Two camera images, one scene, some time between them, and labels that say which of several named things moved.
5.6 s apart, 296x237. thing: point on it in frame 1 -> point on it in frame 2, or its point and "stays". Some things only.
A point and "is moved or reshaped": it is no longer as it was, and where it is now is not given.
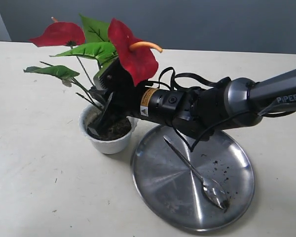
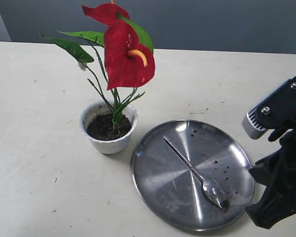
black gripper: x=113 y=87 -> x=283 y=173
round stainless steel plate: x=172 y=188 stays
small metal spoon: x=213 y=191 stays
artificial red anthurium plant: x=95 y=47 is moved or reshaped
